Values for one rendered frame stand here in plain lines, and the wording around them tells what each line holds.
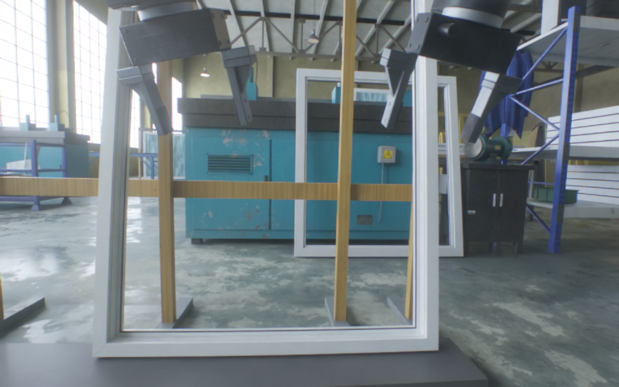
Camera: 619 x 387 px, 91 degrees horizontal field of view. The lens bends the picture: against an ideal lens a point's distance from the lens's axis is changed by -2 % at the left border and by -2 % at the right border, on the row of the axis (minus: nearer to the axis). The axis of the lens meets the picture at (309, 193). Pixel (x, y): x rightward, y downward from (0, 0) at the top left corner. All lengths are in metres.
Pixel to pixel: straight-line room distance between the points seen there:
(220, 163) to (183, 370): 1.82
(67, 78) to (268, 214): 10.75
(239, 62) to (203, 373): 0.92
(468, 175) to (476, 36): 2.34
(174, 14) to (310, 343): 0.99
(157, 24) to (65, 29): 12.65
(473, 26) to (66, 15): 13.03
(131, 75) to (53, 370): 1.01
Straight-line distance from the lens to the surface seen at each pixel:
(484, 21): 0.47
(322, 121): 2.63
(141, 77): 0.52
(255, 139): 2.63
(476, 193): 2.83
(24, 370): 1.37
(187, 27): 0.47
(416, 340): 1.24
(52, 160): 7.32
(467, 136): 0.54
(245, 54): 0.45
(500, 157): 3.16
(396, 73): 0.47
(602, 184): 4.13
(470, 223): 2.83
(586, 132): 4.08
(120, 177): 1.25
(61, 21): 13.25
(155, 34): 0.49
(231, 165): 2.64
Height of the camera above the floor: 0.69
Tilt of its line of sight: 5 degrees down
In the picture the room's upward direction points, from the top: 1 degrees clockwise
